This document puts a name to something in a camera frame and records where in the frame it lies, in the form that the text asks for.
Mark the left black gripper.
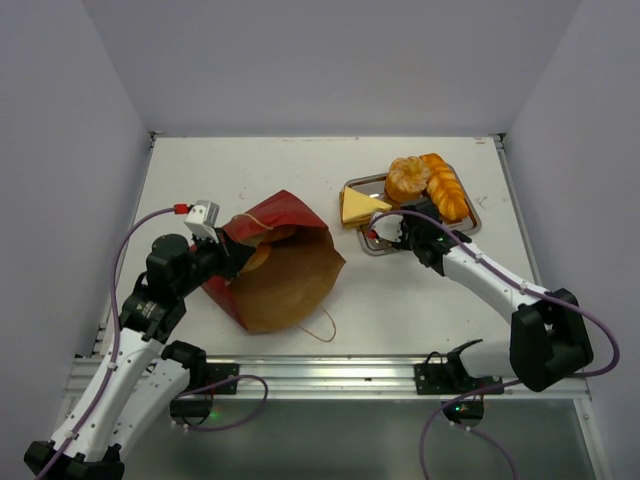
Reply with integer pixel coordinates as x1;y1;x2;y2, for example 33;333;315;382
175;225;256;297

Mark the oval brown fake loaf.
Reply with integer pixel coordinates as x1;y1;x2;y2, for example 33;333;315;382
241;226;296;273

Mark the twisted fake bread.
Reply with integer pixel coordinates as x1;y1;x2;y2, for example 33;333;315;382
420;153;469;221

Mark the red paper bag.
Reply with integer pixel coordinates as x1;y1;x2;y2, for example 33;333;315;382
202;190;345;334

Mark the round fake bread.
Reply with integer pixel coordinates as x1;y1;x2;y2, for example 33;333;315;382
385;156;430;203

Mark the triangular fake sandwich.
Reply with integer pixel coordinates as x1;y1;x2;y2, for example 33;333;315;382
340;187;392;228

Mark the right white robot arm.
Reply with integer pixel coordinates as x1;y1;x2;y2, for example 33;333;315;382
399;199;594;393

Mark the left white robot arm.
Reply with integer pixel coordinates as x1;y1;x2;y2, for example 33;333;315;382
24;229;255;479

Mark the silver metal tray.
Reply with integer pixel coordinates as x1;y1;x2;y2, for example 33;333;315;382
344;173;481;256

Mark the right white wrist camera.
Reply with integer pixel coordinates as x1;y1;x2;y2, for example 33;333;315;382
364;212;402;251

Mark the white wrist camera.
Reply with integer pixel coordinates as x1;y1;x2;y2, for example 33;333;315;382
173;200;220;243
364;212;402;251

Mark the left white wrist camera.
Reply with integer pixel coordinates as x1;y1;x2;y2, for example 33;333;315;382
173;200;220;243

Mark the aluminium frame rail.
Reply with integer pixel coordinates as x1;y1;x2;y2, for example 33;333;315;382
63;356;590;400

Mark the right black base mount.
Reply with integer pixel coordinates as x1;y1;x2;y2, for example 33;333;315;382
413;339;504;428

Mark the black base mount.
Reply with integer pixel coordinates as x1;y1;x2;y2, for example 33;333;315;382
161;341;240;426
413;339;504;428

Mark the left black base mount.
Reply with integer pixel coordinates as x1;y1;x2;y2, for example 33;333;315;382
161;341;240;426

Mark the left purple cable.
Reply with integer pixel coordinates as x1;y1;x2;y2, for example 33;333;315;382
29;202;194;480

